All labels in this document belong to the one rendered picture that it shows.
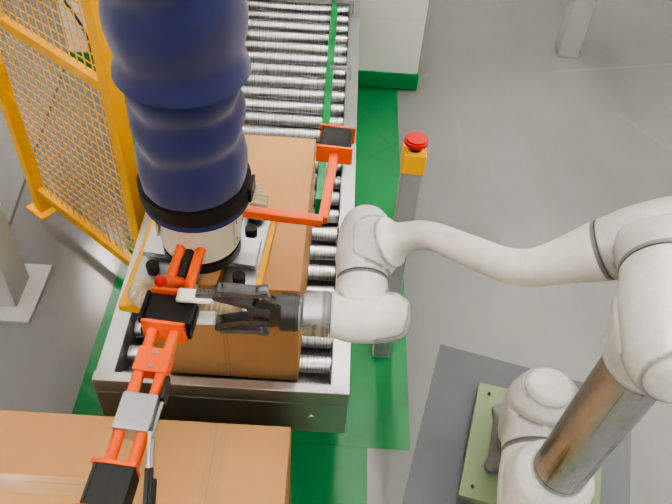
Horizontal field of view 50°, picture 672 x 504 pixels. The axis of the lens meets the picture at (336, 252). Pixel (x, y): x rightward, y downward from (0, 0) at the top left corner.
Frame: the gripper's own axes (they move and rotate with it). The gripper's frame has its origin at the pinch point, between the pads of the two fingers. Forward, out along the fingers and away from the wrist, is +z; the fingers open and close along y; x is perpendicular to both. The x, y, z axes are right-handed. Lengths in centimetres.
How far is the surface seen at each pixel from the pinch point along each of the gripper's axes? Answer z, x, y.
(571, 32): -160, 301, 105
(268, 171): -7, 70, 26
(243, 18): -9, 18, -51
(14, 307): 97, 87, 119
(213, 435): 3, 8, 66
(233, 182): -6.3, 16.2, -18.1
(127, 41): 7, 11, -50
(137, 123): 9.8, 15.5, -31.3
